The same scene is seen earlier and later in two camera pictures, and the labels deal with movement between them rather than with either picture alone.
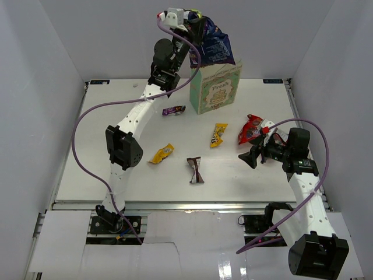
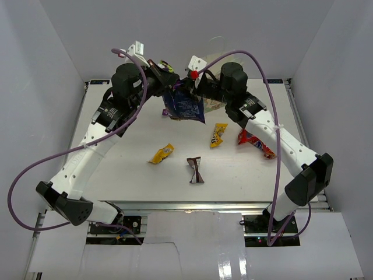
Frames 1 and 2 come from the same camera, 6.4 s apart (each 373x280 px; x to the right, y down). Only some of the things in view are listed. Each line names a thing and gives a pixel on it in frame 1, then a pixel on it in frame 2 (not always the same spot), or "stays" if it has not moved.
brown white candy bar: [194, 163] stays
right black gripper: [250, 157] to [187, 86]
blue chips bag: [215, 48] to [180, 102]
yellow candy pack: [216, 139] stays
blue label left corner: [99, 81] stays
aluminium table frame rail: [186, 206] stays
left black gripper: [196, 34] to [165, 79]
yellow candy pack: [162, 153] stays
